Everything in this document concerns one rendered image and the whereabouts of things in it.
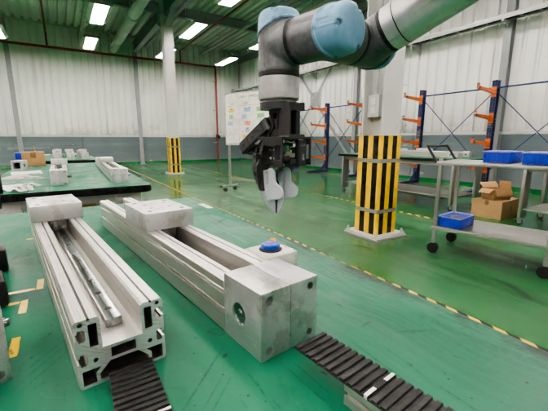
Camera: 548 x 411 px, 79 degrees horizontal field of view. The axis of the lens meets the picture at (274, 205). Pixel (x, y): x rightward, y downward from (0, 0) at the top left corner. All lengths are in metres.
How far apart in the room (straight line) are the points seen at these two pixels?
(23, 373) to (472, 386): 0.54
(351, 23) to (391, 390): 0.48
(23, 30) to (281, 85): 15.46
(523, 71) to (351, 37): 7.94
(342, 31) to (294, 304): 0.39
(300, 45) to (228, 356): 0.47
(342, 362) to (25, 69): 15.55
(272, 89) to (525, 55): 8.01
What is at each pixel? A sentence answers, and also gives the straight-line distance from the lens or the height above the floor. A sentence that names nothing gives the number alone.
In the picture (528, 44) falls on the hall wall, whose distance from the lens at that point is 8.54.
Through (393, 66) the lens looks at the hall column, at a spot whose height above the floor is 1.78.
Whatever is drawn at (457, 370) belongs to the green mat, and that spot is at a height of 0.78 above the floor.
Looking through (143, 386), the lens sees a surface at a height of 0.79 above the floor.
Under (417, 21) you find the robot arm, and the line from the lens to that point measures 0.63.
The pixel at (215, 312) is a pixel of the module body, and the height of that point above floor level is 0.80.
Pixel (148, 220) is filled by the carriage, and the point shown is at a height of 0.89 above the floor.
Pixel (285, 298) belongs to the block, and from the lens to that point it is 0.45.
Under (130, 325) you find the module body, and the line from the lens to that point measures 0.50.
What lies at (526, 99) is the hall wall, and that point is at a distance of 8.35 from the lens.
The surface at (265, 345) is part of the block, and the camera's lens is 0.46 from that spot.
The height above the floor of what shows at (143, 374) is 0.79.
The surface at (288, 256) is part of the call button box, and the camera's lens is 0.67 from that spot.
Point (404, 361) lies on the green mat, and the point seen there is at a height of 0.78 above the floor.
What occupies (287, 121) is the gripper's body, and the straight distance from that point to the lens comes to 0.60.
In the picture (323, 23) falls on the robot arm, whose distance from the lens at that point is 0.56.
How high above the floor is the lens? 1.06
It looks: 11 degrees down
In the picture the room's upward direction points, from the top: straight up
